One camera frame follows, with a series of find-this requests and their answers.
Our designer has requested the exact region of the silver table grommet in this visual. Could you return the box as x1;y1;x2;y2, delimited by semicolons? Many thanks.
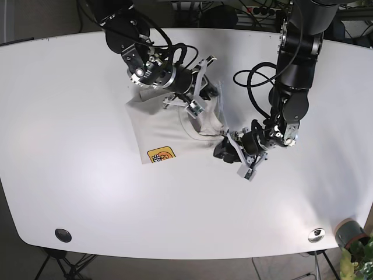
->
308;228;325;243

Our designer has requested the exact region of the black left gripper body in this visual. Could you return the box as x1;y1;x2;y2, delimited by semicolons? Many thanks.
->
245;105;307;157

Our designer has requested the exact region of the white graphic T-shirt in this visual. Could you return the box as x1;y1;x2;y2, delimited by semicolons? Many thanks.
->
125;83;227;165

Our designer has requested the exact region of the black tripod stand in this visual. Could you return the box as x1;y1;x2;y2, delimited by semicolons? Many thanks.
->
34;247;98;280

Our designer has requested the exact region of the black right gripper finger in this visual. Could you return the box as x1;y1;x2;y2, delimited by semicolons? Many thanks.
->
185;55;217;118
199;85;217;100

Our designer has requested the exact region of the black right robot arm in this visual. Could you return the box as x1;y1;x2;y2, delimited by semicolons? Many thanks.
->
87;1;219;118

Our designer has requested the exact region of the black table grommet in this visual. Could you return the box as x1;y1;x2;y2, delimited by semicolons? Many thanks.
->
55;228;72;243

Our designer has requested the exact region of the potted green plant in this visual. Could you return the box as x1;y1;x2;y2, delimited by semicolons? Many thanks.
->
334;218;372;279

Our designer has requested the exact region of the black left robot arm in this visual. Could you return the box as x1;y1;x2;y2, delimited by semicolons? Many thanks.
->
213;1;345;180

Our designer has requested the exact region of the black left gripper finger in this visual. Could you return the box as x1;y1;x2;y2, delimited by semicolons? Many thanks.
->
237;152;268;181
213;129;251;166

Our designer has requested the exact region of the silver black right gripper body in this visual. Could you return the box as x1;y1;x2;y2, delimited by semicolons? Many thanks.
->
128;47;196;100

